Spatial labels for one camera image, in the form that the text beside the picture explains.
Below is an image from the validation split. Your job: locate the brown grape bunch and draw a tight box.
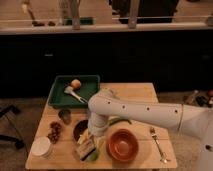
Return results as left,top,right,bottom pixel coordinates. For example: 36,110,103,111
47,122,62,144

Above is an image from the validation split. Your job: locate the green plastic tray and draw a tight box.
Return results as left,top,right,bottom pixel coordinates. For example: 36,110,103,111
48,75,100,108

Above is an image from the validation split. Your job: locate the black office chair base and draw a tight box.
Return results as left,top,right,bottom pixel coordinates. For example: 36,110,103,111
0,104,25,150

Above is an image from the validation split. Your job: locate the silver metal fork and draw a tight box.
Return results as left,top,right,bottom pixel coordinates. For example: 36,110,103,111
149,127,169,164

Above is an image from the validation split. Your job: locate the orange round fruit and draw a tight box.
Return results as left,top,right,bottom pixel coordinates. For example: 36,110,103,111
70,79,81,90

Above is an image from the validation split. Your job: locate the green round object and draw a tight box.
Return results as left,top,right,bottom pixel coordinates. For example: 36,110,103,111
87,150,99,162

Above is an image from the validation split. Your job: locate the green vegetable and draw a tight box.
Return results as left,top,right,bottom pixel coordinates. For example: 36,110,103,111
109,118,132,126

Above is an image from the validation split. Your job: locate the orange red bowl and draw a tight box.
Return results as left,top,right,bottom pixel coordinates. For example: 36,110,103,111
106,129,139,162

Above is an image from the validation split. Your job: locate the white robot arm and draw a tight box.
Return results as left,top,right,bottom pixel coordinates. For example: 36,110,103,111
88,89,213,171

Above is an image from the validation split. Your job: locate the dark brown bowl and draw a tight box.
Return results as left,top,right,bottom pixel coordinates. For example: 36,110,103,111
73,120,88,141

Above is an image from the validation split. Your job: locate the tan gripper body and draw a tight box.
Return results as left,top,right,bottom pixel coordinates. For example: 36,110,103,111
76,139,96,161

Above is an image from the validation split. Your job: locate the small dark plastic cup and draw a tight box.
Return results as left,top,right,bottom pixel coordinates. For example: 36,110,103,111
58,109,71,125

